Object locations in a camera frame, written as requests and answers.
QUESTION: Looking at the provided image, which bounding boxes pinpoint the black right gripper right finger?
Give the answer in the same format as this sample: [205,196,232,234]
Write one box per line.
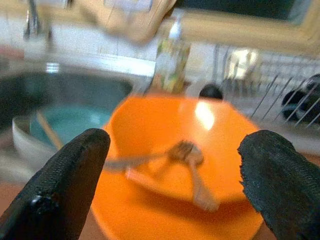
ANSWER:
[237,129,320,240]

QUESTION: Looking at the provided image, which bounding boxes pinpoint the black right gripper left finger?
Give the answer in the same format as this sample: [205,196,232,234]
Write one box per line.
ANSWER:
[0,128,111,240]

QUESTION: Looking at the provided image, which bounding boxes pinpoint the orange plate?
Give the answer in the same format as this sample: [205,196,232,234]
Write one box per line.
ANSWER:
[90,188,265,240]

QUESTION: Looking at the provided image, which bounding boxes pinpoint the orange bowl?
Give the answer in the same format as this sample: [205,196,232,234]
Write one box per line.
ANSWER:
[103,95,261,205]

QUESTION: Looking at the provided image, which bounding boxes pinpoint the wooden chopstick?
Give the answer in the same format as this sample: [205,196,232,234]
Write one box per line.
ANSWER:
[36,111,64,151]

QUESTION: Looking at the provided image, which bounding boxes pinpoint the teal plate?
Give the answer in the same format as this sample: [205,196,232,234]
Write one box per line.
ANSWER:
[12,103,115,166]

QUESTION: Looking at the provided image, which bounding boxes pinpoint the black tumbler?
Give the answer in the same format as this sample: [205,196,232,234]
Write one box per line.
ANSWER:
[280,74,320,121]

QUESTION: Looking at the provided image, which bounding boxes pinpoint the stainless steel double sink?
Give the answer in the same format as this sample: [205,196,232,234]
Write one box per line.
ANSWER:
[0,63,135,157]

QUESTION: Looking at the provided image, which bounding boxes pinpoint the silver fork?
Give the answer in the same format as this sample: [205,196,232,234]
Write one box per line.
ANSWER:
[103,139,205,174]

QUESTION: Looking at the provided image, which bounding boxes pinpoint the small black round cup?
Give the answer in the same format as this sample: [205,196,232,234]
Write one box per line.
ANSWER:
[198,84,224,100]

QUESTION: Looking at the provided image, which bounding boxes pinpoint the white mug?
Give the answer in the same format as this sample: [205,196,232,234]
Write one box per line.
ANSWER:
[226,48,260,81]

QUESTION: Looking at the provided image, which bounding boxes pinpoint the clear soap pump bottle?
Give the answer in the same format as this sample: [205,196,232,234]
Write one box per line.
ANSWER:
[151,9,192,95]

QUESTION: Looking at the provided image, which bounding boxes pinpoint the chrome sink faucet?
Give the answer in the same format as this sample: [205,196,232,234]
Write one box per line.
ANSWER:
[23,0,43,43]

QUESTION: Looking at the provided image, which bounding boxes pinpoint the beige hanging cloth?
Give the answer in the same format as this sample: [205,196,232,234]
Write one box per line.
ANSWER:
[74,0,179,45]

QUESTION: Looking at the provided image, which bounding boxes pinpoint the metal wire dish rack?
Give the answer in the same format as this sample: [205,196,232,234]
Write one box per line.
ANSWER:
[212,44,320,129]

